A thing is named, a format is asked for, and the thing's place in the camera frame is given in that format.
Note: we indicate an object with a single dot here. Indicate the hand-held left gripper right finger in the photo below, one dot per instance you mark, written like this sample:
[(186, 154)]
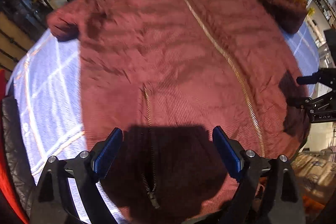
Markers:
[(225, 153)]

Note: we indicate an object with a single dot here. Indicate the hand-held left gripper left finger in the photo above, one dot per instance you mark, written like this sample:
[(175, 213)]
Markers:
[(109, 153)]

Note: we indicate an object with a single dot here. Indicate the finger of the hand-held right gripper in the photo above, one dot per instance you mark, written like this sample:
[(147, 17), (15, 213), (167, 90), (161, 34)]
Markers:
[(312, 78), (315, 102)]

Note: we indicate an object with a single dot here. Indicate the red zip-up jacket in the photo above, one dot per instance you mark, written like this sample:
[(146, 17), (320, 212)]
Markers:
[(170, 56)]

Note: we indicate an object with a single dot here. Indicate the patterned beige cloth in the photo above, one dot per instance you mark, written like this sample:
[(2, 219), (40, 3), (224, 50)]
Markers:
[(315, 176)]

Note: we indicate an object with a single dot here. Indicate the white checked table cloth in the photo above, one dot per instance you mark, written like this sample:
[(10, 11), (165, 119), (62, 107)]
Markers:
[(52, 82)]

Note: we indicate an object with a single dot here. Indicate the red cloth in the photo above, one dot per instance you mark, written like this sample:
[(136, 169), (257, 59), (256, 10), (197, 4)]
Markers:
[(6, 182)]

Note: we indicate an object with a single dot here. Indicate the wooden slatted crate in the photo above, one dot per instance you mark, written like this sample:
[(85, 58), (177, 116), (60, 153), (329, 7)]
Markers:
[(10, 37)]

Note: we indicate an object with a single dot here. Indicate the cluttered wall shelf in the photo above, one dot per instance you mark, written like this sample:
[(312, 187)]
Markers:
[(326, 7)]

